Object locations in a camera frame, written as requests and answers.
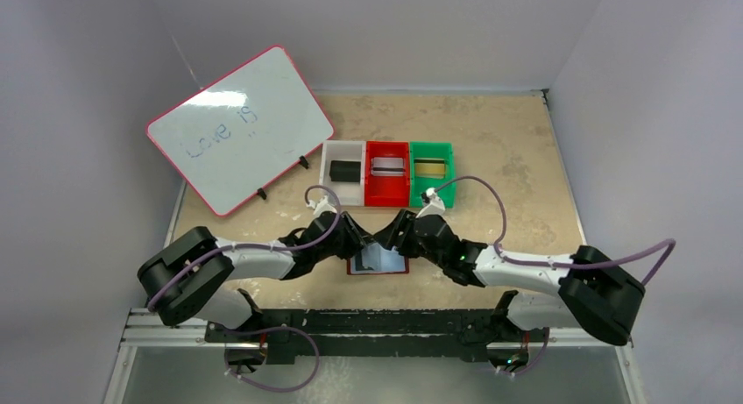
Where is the red leather card holder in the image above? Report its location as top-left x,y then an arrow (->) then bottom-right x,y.
347,243 -> 409,275

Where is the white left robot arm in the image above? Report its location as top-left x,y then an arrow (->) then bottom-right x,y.
137,211 -> 373,329

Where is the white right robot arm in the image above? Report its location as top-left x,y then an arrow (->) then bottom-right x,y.
373,209 -> 646,346

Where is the gold card in bin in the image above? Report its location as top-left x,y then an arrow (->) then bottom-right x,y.
413,158 -> 447,179

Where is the black card in bin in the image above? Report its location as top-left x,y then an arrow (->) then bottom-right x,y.
329,160 -> 362,183

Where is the white plastic bin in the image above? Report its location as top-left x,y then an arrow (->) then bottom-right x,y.
319,140 -> 366,206

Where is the red plastic bin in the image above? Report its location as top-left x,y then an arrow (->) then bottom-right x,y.
364,141 -> 411,208

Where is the green plastic bin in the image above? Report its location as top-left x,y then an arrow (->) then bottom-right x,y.
409,142 -> 456,208

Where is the pink framed whiteboard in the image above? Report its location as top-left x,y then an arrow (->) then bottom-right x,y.
145,46 -> 335,216

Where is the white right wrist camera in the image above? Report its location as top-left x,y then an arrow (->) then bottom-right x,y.
416,188 -> 446,218

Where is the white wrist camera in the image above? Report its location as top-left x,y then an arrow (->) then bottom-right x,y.
416,188 -> 446,218
306,196 -> 337,216

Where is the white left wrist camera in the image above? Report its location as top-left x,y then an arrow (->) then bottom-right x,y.
306,196 -> 337,216

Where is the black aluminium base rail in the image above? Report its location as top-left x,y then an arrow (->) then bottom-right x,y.
118,306 -> 633,368

